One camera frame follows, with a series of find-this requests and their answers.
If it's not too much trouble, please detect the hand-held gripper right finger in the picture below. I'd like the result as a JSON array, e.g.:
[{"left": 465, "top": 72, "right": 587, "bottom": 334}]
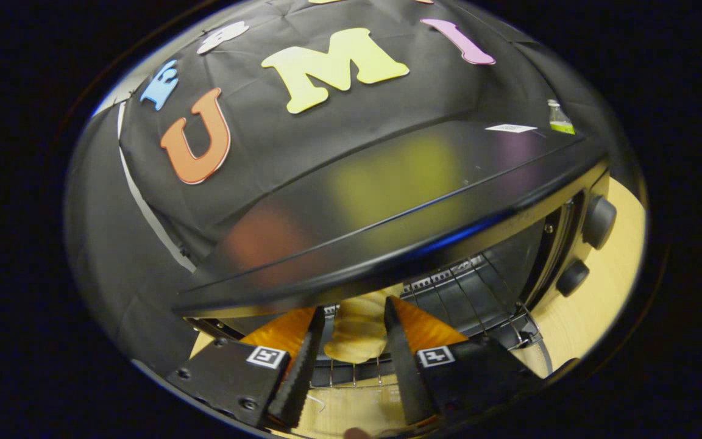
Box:
[{"left": 383, "top": 297, "right": 547, "bottom": 426}]

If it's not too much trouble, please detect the yellow ridged pastry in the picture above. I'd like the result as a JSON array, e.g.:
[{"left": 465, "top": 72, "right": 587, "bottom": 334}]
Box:
[{"left": 324, "top": 284, "right": 405, "bottom": 365}]

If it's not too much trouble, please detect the green drink bottle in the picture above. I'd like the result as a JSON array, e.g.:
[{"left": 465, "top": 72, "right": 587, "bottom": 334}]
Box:
[{"left": 547, "top": 99, "right": 576, "bottom": 135}]

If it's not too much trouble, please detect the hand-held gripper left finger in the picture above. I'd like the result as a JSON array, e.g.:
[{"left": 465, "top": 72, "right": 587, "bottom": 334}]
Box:
[{"left": 165, "top": 307, "right": 326, "bottom": 429}]

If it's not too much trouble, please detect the black toaster oven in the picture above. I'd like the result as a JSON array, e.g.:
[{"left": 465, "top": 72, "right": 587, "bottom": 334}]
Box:
[{"left": 173, "top": 119, "right": 619, "bottom": 391}]

